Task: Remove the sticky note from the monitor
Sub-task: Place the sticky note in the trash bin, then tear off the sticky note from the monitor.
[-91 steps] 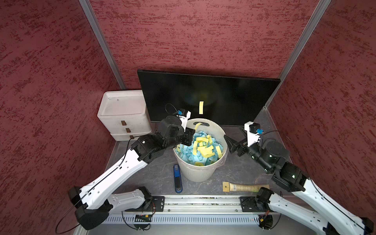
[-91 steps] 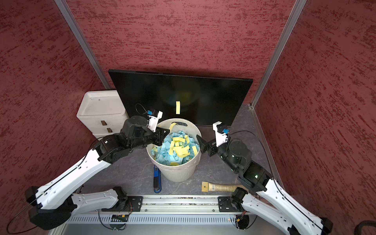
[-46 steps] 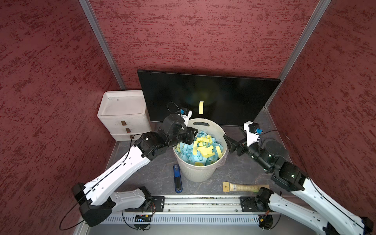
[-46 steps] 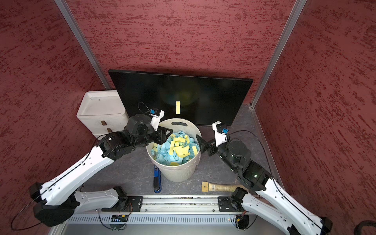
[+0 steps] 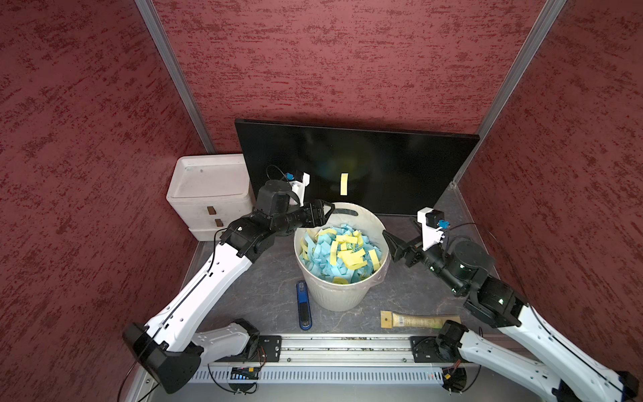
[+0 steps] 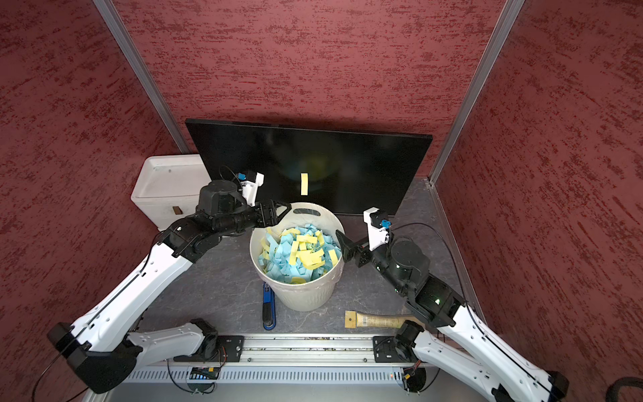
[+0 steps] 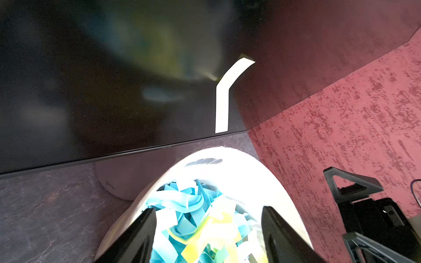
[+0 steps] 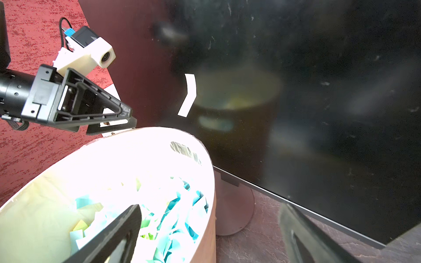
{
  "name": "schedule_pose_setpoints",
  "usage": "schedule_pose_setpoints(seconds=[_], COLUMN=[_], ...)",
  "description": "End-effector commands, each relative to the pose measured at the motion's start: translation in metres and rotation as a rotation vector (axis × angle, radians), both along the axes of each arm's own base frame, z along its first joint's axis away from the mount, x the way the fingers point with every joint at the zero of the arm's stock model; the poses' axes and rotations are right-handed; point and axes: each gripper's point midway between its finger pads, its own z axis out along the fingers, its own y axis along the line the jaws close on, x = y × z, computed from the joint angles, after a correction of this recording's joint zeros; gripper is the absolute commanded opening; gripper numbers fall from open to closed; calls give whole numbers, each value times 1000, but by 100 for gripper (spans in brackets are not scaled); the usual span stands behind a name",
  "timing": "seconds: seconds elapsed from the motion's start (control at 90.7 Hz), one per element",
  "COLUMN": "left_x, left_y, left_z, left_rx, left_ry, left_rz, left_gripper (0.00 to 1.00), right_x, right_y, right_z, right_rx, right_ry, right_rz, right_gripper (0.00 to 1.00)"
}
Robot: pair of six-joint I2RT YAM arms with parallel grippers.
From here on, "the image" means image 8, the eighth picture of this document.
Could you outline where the round grey monitor stand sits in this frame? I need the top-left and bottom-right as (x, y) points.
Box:
(214, 171), (255, 236)

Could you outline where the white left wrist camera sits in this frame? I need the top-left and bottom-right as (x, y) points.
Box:
(53, 26), (116, 76)

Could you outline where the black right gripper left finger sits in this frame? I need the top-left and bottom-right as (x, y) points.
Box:
(66, 204), (142, 263)

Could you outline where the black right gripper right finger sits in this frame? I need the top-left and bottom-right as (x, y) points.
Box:
(278, 204), (358, 263)

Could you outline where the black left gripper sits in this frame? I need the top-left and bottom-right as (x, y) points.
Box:
(21, 64), (137, 135)

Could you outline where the beige plastic waste bin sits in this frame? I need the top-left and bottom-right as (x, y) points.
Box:
(1, 127), (217, 263)

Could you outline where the pile of discarded sticky notes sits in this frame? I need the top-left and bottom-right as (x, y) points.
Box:
(69, 177), (209, 263)

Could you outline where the black flat monitor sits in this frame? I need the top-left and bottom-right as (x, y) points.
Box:
(78, 0), (421, 249)

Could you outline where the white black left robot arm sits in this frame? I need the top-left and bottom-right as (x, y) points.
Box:
(1, 13), (137, 135)

